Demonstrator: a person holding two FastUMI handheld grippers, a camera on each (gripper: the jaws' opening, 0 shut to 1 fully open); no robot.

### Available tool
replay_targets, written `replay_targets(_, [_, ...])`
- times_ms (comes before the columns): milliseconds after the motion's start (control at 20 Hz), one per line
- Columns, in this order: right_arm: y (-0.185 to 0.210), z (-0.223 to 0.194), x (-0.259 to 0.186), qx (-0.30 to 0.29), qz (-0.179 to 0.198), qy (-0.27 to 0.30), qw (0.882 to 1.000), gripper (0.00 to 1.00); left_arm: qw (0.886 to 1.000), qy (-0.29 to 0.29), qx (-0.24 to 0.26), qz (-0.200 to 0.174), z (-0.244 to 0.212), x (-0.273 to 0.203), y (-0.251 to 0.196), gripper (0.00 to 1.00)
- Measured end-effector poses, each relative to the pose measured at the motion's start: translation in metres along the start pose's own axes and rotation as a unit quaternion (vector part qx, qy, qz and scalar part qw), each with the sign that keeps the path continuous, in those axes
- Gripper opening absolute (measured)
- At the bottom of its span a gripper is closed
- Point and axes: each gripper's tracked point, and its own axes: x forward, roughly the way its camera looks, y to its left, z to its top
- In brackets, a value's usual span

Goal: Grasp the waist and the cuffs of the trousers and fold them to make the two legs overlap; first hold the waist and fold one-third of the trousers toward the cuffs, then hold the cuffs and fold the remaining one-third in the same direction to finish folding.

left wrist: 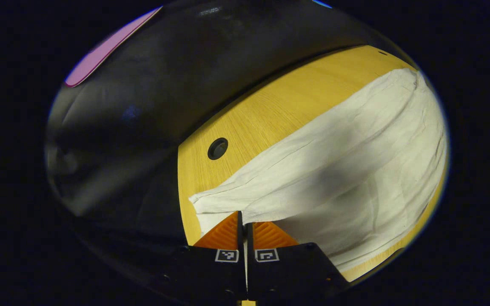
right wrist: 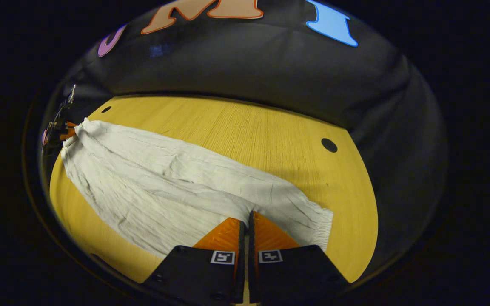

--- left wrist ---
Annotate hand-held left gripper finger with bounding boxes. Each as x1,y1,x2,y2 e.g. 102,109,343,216
246,221,350,300
160,211,246,300

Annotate white jeans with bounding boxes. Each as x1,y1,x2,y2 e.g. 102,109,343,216
188,68,449,273

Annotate black backdrop cloth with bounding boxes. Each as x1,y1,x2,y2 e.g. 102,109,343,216
45,0,401,260

